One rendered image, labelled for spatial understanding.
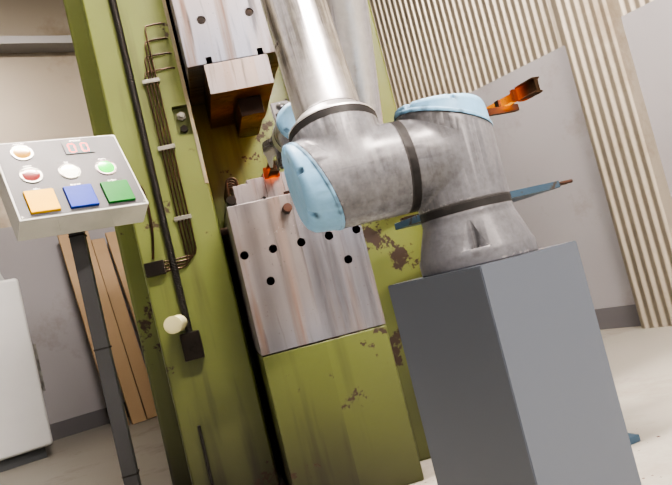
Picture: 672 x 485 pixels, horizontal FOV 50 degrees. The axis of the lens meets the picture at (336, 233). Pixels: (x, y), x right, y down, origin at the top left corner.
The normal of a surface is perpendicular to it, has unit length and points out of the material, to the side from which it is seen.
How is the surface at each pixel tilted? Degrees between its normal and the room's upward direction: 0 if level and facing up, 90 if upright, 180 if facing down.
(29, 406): 90
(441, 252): 70
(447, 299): 90
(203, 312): 90
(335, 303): 90
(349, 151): 74
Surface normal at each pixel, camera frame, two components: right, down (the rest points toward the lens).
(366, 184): 0.21, 0.19
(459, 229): -0.45, -0.29
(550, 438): 0.54, -0.18
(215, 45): 0.17, -0.11
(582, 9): -0.81, 0.16
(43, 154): 0.36, -0.65
